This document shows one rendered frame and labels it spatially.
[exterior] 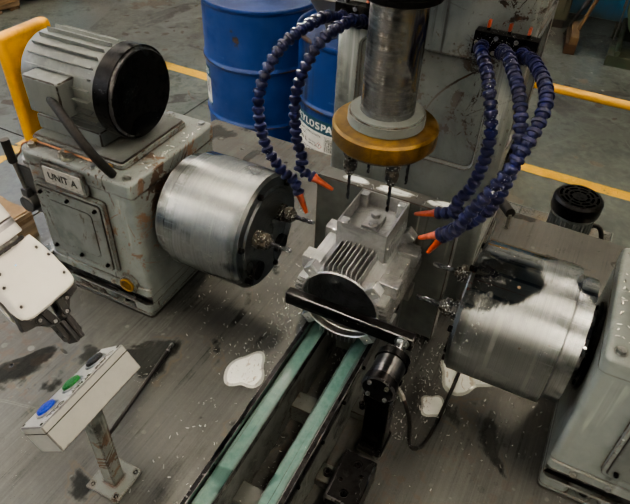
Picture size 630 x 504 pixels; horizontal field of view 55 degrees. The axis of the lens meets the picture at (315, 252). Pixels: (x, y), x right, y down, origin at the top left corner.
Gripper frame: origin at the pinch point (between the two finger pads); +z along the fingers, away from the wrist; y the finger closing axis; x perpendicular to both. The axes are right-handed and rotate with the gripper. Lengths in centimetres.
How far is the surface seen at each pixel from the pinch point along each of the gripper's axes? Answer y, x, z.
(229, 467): 1.1, -9.3, 32.2
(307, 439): 11.6, -16.3, 37.6
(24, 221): 95, 178, -10
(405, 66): 45, -47, -6
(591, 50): 474, 27, 122
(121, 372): 0.3, -3.5, 9.7
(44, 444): -13.6, 0.1, 9.9
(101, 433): -5.4, 3.6, 16.7
